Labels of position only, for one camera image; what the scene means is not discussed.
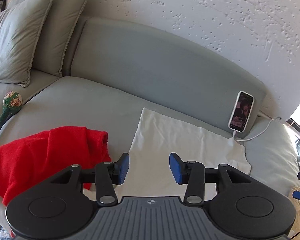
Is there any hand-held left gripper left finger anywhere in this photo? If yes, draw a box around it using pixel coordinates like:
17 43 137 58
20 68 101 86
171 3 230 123
50 153 130 206

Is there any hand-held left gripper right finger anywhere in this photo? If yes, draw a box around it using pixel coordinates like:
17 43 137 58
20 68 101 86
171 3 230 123
169 153 250 205

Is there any grey-green sofa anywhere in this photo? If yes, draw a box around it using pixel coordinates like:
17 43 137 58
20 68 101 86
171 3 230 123
0 17 300 232

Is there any green floral massage hammer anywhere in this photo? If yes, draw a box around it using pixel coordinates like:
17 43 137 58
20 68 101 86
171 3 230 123
0 91 23 151

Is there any red sweater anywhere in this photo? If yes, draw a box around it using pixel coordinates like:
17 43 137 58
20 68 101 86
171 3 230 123
0 126 112 205

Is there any white charging cable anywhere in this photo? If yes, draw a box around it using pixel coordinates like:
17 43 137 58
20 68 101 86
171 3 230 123
232 117 295 142

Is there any white smartphone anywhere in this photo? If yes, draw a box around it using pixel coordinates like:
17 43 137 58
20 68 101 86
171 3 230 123
228 91 255 133

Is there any grey-green throw pillow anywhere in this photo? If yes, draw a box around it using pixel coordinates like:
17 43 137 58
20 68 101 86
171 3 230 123
30 0 97 78
0 0 57 88

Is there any cream long-sleeve shirt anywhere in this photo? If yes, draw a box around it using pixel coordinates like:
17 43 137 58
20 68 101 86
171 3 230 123
129 107 251 201

